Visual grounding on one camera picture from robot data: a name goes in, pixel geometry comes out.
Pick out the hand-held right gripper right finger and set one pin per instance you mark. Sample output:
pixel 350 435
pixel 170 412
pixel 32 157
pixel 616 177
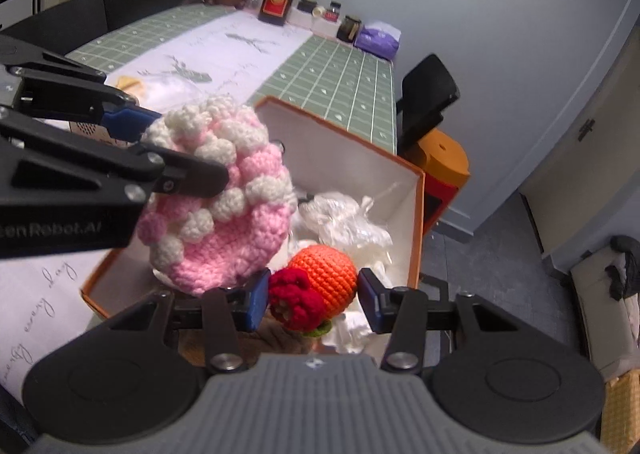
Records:
pixel 370 305

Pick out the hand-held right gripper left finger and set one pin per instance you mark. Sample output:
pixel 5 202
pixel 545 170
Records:
pixel 257 303

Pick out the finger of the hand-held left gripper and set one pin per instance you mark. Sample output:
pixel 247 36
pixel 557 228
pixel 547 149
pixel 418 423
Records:
pixel 100 169
pixel 125 121

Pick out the red crochet flower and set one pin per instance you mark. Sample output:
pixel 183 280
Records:
pixel 295 299

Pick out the orange crochet fruit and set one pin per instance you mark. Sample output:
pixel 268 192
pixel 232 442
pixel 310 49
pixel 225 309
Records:
pixel 327 274

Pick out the pink white crochet hat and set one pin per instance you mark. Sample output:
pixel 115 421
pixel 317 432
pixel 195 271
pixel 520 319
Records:
pixel 240 234

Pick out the orange cardboard box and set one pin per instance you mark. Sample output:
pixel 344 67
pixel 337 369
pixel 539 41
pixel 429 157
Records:
pixel 350 169

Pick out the wooden radio box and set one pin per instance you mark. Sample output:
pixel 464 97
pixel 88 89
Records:
pixel 87 128

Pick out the small yellow item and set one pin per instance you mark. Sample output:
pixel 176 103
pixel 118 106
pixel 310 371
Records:
pixel 129 83

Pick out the white cabinet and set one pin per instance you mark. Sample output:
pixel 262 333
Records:
pixel 17 4

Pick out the orange stool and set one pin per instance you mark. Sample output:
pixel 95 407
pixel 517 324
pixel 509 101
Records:
pixel 442 159

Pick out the black swivel chair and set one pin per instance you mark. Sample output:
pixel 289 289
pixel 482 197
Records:
pixel 425 89

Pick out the small red label jar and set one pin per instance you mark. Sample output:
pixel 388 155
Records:
pixel 333 11

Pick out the dark glass jar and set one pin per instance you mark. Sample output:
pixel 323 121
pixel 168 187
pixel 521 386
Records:
pixel 348 29

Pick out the cream door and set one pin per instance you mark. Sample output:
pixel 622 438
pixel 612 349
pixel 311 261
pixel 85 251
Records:
pixel 590 184

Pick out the dark cloth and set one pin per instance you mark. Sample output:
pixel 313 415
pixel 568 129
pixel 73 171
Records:
pixel 625 269

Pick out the purple tissue pack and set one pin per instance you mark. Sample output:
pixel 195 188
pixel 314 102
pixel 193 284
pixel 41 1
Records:
pixel 377 39

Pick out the wicker basket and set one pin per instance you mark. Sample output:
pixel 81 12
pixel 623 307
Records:
pixel 622 409

